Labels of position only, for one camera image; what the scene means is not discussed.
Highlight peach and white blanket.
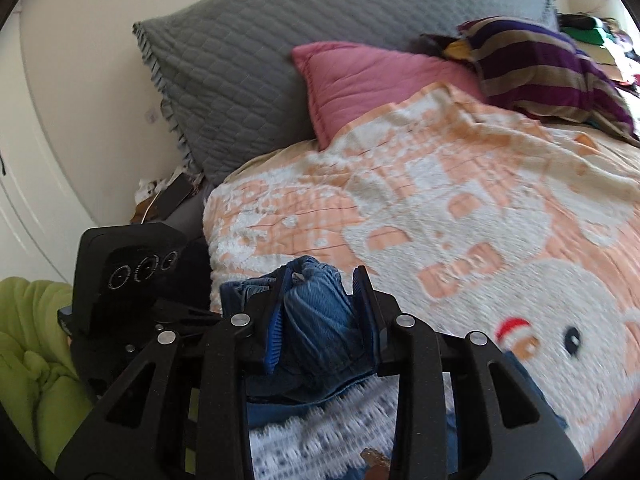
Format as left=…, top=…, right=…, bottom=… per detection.
left=202, top=82, right=640, bottom=461

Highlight purple striped cushion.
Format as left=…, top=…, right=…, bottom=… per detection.
left=419, top=16, right=640, bottom=147

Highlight pile of folded clothes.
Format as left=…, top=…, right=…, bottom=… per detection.
left=556, top=12, right=640, bottom=97

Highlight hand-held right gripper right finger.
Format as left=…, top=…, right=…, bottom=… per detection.
left=350, top=265, right=586, bottom=480

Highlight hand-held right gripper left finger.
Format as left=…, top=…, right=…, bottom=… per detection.
left=54, top=269, right=297, bottom=480

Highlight green fleece blanket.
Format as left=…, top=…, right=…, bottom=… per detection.
left=0, top=276, right=103, bottom=472

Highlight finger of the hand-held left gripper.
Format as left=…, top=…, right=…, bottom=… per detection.
left=150, top=299, right=232, bottom=328

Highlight blue pants with lace trim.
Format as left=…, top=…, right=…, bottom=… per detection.
left=219, top=255, right=572, bottom=480

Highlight pink pillow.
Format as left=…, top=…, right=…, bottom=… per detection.
left=291, top=41, right=485, bottom=151

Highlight grey quilted pillow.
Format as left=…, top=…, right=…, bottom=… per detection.
left=132, top=0, right=559, bottom=187

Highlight dark phone with cable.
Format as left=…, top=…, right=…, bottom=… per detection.
left=130, top=170, right=207, bottom=226

